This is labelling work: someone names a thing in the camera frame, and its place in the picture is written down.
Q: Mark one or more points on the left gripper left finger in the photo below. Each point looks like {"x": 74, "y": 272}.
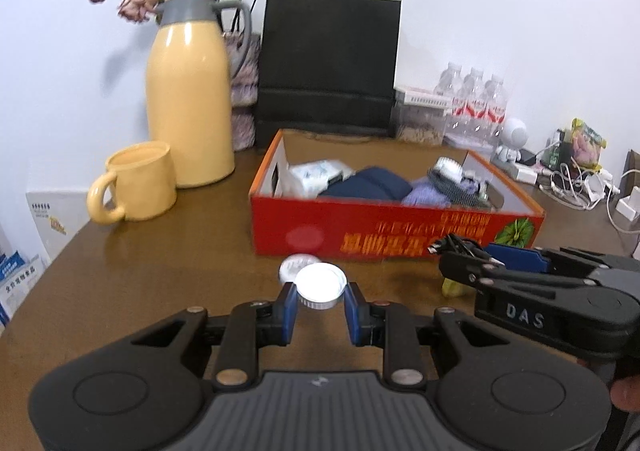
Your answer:
{"x": 284, "y": 311}

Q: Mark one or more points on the colourful snack bag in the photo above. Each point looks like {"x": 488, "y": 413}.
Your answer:
{"x": 587, "y": 145}

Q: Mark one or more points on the white ribbed jar lid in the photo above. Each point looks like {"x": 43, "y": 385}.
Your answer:
{"x": 449, "y": 168}

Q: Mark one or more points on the black paper shopping bag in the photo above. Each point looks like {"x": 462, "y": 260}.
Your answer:
{"x": 327, "y": 67}

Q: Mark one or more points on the white round tin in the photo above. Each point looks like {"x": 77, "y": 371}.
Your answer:
{"x": 292, "y": 264}

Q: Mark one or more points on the clear cotton swab box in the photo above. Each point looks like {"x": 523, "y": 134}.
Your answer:
{"x": 308, "y": 180}

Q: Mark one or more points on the blue white pamphlets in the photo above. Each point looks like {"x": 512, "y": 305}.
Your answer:
{"x": 18, "y": 278}

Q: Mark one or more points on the navy blue soft case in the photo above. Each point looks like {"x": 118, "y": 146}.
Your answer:
{"x": 372, "y": 184}

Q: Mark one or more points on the water bottle middle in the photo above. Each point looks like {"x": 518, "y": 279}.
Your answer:
{"x": 469, "y": 105}

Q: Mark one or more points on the white charger adapter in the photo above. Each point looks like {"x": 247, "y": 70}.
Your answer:
{"x": 524, "y": 174}

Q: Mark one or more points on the yellow thermos jug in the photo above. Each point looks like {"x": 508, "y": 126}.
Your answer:
{"x": 188, "y": 87}

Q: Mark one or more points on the small white bottle cap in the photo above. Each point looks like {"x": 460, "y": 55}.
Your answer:
{"x": 320, "y": 286}

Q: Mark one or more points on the knitted purple vase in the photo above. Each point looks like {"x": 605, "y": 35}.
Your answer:
{"x": 244, "y": 93}

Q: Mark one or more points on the person right hand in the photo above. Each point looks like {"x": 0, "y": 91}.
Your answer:
{"x": 625, "y": 394}

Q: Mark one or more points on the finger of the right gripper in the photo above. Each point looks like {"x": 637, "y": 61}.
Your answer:
{"x": 466, "y": 268}
{"x": 518, "y": 259}

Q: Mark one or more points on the white round robot toy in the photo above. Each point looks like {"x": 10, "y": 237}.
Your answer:
{"x": 511, "y": 140}

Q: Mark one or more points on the water bottle right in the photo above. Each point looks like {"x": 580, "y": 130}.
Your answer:
{"x": 496, "y": 101}

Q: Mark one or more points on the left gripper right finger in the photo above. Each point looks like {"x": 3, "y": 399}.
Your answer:
{"x": 357, "y": 315}

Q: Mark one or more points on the red cardboard box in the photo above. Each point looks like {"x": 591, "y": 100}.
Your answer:
{"x": 363, "y": 229}

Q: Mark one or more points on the clear seed container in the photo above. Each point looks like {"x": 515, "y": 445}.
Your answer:
{"x": 420, "y": 116}

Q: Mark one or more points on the yellow ceramic mug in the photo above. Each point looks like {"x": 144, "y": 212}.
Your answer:
{"x": 139, "y": 183}

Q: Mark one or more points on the purple woven cloth pouch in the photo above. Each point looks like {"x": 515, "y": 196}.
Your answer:
{"x": 425, "y": 193}

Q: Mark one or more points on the beige eraser block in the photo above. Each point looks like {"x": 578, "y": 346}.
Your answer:
{"x": 453, "y": 289}

